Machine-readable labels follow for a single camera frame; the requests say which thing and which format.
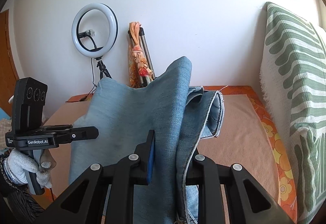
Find striped dark trousers leg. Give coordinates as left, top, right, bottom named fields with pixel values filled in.
left=3, top=185, right=45, bottom=223

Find beige fleece blanket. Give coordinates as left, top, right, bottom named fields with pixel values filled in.
left=45, top=95, right=280, bottom=202

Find wooden door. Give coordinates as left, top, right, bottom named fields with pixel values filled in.
left=0, top=10, right=19, bottom=115

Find beige checked cloth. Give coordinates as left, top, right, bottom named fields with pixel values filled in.
left=0, top=119, right=12, bottom=150

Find folded grey metal tripod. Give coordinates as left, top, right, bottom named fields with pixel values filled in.
left=128, top=27, right=156, bottom=88

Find green striped white pillow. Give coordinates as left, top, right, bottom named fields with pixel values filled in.
left=260, top=2, right=325, bottom=223

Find white ring light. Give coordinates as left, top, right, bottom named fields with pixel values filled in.
left=71, top=3, right=118, bottom=58

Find light blue denim jeans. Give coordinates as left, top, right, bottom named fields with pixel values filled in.
left=68, top=57, right=224, bottom=223

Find black ring light tripod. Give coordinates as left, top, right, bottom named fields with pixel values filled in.
left=96, top=57, right=111, bottom=79

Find orange floral bed sheet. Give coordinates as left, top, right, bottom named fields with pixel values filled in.
left=65, top=85, right=298, bottom=224

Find colourful orange scarf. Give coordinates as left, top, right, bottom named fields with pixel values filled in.
left=128, top=21, right=155, bottom=88

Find left white gloved hand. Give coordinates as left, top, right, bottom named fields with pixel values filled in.
left=3, top=149, right=56, bottom=189

